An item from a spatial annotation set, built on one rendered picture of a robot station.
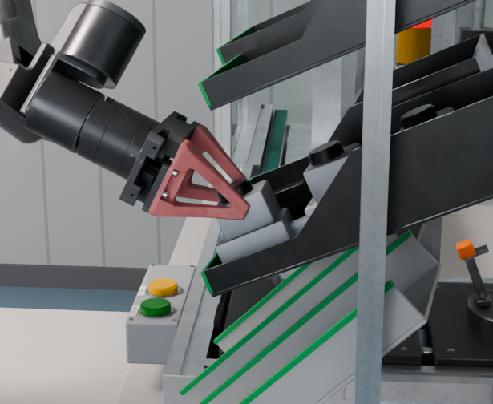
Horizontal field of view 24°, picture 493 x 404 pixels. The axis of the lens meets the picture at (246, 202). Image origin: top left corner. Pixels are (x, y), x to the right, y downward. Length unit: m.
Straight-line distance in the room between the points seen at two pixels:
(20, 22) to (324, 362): 0.42
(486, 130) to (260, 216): 0.21
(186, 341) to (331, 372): 0.49
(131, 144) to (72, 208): 3.15
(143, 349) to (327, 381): 0.57
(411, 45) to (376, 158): 0.70
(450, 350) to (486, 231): 0.78
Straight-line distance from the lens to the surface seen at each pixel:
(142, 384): 1.57
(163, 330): 1.50
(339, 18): 0.89
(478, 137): 0.90
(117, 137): 0.98
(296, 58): 0.90
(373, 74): 0.86
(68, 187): 4.11
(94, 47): 1.01
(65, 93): 1.00
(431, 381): 1.36
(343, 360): 0.97
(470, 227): 2.19
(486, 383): 1.37
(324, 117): 2.50
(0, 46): 1.08
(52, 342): 1.71
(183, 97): 3.95
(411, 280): 1.07
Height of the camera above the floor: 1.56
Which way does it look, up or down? 18 degrees down
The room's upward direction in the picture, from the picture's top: straight up
